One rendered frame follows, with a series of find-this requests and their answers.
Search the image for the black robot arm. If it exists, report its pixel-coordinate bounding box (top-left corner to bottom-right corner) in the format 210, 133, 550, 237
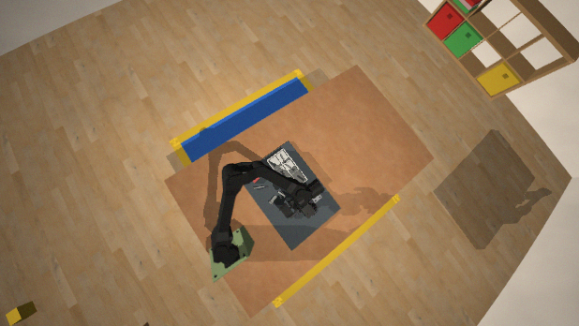
211, 160, 325, 269

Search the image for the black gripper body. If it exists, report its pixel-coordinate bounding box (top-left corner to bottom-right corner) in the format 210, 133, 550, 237
280, 203, 302, 218

